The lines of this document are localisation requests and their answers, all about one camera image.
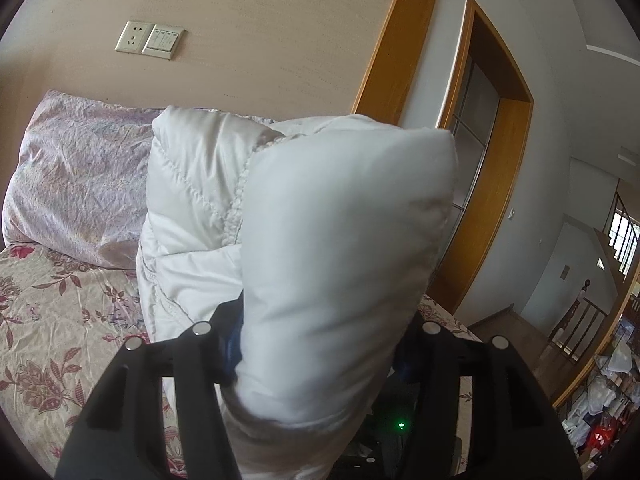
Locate floral cream bedspread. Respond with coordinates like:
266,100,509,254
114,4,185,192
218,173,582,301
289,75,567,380
0,242,482,480

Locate white puffer down jacket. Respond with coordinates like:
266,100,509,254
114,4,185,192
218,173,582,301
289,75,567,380
137,107,457,479

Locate white wall power socket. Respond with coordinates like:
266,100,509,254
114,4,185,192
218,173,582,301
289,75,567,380
115,21,153,54

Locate white wall light switch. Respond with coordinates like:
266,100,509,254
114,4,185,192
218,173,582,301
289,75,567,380
141,24,184,61

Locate wooden wall trim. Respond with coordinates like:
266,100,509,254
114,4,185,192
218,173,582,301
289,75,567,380
352,0,436,125

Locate left lilac floral pillow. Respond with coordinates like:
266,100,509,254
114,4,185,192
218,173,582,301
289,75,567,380
2,90,160,270

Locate wooden door frame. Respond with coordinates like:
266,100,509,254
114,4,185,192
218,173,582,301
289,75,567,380
427,0,534,313

